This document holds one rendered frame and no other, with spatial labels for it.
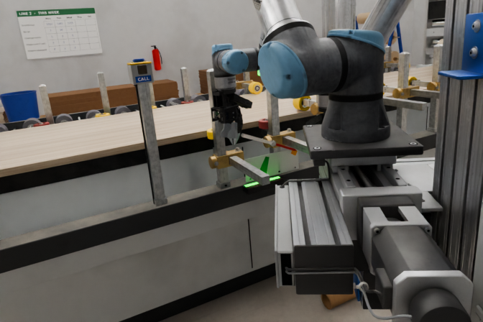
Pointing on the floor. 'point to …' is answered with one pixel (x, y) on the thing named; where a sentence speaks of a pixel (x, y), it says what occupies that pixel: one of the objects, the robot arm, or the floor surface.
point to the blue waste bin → (20, 105)
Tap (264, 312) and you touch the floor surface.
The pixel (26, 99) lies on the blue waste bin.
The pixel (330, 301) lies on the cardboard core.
